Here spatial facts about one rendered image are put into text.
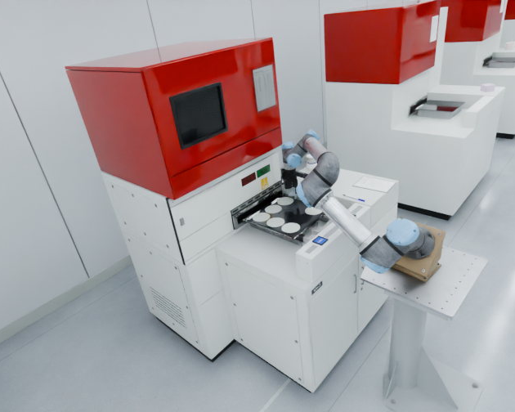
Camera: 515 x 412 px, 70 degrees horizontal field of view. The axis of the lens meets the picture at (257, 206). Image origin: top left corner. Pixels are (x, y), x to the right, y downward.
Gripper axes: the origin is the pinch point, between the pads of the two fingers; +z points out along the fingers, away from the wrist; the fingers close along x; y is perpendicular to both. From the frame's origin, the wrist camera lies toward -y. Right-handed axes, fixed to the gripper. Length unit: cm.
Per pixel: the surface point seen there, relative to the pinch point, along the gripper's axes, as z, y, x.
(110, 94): -78, 87, 5
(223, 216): -5.6, 47.1, 12.1
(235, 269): 18, 48, 30
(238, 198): -11.0, 36.3, 5.4
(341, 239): -1, -3, 54
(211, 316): 52, 67, 24
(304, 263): -1, 20, 64
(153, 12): -110, 55, -158
